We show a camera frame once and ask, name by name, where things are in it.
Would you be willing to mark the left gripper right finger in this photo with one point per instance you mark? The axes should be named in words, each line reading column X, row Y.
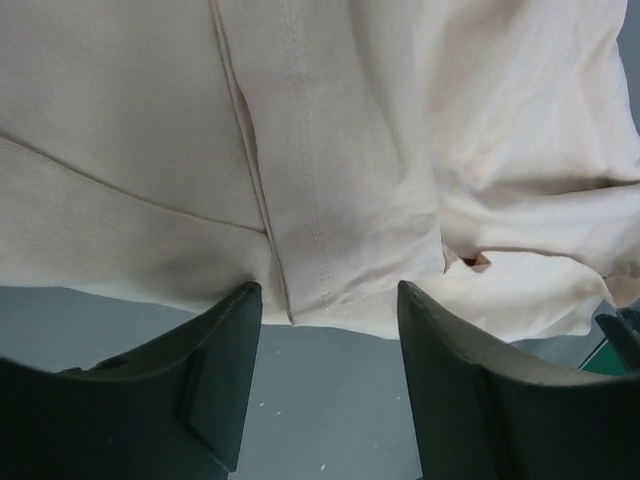
column 484, row 409

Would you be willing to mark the beige t-shirt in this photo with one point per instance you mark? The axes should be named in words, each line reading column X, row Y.
column 169, row 151

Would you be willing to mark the green t-shirt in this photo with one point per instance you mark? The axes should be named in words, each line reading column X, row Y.
column 604, row 360

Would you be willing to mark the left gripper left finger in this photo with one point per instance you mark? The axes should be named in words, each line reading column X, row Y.
column 172, row 408

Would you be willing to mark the teal plastic basket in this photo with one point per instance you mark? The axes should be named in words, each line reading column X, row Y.
column 622, row 332

